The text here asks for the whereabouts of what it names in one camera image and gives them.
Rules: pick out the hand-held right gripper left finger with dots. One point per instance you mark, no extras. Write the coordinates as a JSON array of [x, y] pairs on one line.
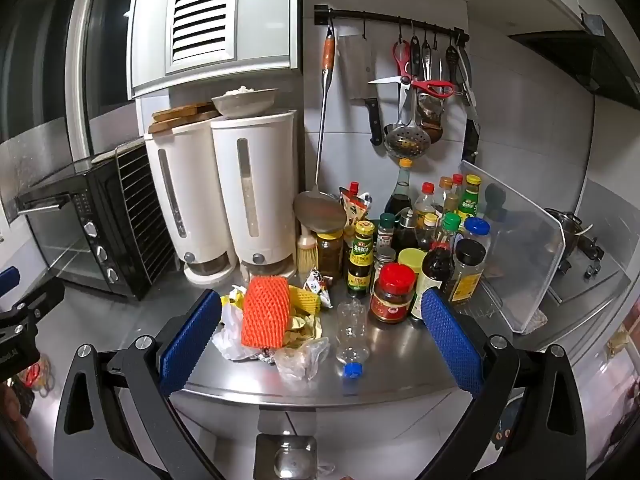
[[192, 342]]

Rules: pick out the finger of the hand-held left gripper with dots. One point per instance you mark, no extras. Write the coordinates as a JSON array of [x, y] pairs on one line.
[[42, 297], [7, 277]]

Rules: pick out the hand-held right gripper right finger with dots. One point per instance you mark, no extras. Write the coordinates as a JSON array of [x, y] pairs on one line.
[[450, 342]]

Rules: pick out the white plastic bag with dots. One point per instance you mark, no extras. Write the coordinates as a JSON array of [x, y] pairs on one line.
[[230, 330]]

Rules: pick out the orange foam fruit net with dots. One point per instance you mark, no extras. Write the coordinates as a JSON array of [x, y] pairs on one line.
[[265, 310]]

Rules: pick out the clear bottle with blue cap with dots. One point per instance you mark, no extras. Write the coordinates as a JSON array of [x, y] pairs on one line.
[[352, 330]]

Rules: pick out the clear plastic bag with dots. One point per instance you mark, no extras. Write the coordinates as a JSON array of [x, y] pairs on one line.
[[300, 360]]

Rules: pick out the yellow foam fruit net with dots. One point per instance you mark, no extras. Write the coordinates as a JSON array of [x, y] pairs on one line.
[[305, 302]]

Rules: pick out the mustard yellow printed wrapper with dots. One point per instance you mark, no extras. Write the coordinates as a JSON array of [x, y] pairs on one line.
[[312, 330]]

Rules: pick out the white and red snack wrapper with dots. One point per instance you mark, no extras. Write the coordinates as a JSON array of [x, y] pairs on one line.
[[317, 285]]

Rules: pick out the steel trash bin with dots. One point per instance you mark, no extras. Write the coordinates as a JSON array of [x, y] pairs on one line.
[[290, 460]]

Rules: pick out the group of condiment bottles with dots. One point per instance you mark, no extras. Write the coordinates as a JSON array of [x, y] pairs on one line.
[[395, 300]]

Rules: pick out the black cat floor sticker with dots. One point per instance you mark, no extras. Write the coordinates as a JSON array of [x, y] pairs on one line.
[[501, 435]]

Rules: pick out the clear plastic splash guard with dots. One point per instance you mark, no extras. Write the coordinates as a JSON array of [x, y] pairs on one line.
[[520, 260]]

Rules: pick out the black toaster oven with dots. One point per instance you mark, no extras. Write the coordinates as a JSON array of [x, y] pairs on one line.
[[135, 220]]

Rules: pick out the yellow bristle brush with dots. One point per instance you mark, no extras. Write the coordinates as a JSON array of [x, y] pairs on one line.
[[306, 260]]

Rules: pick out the white rice dispenser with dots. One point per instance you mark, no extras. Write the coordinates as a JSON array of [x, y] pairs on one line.
[[275, 185], [195, 185]]

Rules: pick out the red and green seasoning pouch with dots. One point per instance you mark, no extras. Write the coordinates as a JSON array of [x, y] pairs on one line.
[[356, 210]]

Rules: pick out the gas stove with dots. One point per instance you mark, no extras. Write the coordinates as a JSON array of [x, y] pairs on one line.
[[600, 272]]

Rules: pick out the steel slotted spoon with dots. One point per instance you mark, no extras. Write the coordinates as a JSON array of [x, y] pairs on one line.
[[406, 142]]

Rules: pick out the wooden board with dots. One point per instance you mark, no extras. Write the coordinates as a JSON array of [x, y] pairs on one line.
[[175, 125], [182, 110]]

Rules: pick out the aluminium framed window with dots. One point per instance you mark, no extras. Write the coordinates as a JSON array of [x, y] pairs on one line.
[[40, 60]]

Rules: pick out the steel ladle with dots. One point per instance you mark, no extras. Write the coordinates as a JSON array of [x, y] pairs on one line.
[[431, 120]]

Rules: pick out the grey bowl of rice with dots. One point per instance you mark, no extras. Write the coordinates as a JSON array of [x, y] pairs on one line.
[[245, 102]]

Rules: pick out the steel tongs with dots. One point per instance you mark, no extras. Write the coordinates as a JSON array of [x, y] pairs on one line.
[[463, 72]]

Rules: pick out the black range hood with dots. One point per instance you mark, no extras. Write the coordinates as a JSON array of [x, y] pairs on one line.
[[600, 60]]

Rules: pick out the white louvred wall cabinet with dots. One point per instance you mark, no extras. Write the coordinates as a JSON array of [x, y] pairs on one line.
[[150, 35]]

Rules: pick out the black wall rail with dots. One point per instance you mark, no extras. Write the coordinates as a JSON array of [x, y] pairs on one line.
[[380, 16]]

